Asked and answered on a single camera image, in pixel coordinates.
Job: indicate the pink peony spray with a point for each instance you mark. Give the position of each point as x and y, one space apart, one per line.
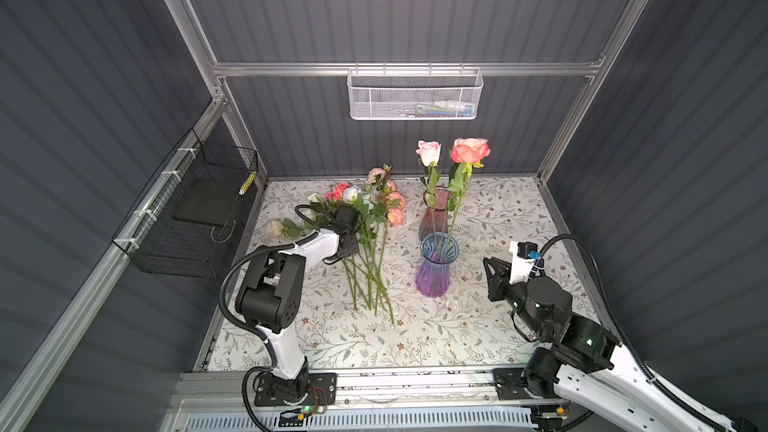
385 210

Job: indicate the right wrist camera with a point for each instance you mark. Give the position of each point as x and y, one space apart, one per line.
524 254

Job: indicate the floral patterned table mat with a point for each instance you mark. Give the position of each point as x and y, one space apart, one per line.
337 330

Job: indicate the light pink rose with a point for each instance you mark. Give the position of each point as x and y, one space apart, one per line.
429 154

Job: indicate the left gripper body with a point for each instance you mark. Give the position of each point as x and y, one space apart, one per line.
353 248

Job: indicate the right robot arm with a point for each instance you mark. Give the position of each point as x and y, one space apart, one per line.
580 361

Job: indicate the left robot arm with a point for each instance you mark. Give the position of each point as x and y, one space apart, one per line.
262 294

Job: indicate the red glass vase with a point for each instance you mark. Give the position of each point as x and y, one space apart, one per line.
436 217

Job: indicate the yellow marker pen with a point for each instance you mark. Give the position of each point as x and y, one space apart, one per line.
247 183

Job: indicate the blue purple glass vase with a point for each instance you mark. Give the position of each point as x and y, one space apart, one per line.
439 250

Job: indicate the white wire wall basket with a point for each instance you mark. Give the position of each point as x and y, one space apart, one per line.
417 94

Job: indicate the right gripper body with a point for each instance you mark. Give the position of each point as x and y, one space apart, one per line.
498 287

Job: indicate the pale pink rose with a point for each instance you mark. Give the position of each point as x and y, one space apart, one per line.
284 228

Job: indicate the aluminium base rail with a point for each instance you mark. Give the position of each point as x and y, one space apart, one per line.
384 387

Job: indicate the coral pink rose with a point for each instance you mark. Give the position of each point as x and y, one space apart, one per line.
467 155

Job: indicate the black wire side basket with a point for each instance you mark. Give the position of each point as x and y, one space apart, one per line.
195 217

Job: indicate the white peony flower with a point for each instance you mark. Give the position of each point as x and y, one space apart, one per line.
374 228

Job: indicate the white perforated cable tray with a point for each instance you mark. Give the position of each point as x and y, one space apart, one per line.
401 419

